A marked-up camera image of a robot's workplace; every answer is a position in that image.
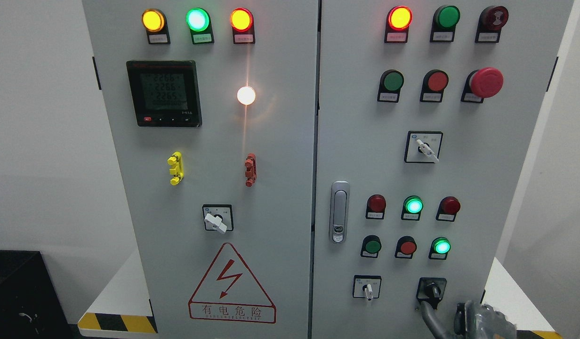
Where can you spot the black rotary knob switch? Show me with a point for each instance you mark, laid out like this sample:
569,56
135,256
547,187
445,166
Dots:
430,290

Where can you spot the red terminal connector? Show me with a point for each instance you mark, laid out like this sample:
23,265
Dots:
250,169

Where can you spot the white lit indicator light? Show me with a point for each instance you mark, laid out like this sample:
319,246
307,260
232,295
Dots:
246,95

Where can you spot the dark red indicator light left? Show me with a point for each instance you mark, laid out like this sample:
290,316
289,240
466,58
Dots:
376,207

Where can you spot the dark red indicator light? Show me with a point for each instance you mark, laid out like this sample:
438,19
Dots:
448,209
376,207

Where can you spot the grey electrical cabinet left door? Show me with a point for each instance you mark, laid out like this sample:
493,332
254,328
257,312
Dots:
273,218

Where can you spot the grey electrical cabinet door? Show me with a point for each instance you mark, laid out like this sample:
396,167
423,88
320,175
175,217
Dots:
362,141
273,218

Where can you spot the green push button lower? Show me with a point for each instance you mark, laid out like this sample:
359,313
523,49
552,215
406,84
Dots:
371,246

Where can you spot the green push button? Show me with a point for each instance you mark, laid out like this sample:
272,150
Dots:
371,246
390,85

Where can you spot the yellow terminal connector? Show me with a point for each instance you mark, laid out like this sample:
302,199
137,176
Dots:
175,162

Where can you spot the green lit indicator middle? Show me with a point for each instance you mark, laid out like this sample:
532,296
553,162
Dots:
412,207

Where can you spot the green push button upper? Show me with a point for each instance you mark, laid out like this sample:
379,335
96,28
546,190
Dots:
390,85

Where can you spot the red electric hazard warning sticker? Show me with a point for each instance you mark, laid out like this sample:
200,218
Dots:
229,291

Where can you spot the red push button lower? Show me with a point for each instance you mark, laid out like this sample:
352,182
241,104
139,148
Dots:
406,247

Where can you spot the red push button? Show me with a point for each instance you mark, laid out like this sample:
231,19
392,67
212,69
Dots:
406,247
434,83

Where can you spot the black digital power meter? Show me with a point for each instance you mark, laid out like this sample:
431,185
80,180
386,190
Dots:
165,93

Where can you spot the grey electrical cabinet right door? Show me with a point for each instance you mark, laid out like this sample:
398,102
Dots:
362,141

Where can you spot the red ringed yellow indicator light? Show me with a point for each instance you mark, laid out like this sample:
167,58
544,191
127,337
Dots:
242,24

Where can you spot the dark red indicator light right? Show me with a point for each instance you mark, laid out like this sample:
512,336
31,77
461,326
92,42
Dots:
448,209

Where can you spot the green lit indicator lower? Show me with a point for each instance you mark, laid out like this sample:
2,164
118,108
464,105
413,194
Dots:
439,249

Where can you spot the red push button upper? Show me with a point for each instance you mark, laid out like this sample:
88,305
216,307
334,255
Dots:
434,83

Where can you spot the green lit indicator light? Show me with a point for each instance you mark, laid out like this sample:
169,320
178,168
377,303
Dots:
200,25

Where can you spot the red lit indicator right door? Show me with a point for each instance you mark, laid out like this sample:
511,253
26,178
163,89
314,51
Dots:
398,21

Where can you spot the yellow indicator light top left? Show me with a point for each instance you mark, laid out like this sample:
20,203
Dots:
156,26

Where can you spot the red emergency stop mushroom button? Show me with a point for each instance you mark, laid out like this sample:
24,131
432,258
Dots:
482,83

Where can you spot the white platform with hazard stripes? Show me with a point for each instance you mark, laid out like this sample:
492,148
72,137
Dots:
122,309

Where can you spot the dark green indicator light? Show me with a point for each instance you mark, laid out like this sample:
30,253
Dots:
444,24

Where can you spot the dark red buzzer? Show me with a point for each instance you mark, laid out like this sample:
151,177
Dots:
491,21

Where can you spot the black box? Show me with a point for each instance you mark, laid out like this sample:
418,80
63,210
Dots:
29,306

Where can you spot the silver door handle lock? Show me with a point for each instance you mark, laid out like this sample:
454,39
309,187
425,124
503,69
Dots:
340,193

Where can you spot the white selector switch left door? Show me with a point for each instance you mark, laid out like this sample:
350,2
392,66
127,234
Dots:
218,217

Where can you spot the white selector switch upper right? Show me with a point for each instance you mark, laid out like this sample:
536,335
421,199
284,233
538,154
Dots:
423,146

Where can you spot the white selector switch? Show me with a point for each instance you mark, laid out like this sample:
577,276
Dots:
366,287
423,146

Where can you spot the white selector switch lower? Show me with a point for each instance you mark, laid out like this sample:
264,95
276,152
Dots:
366,287

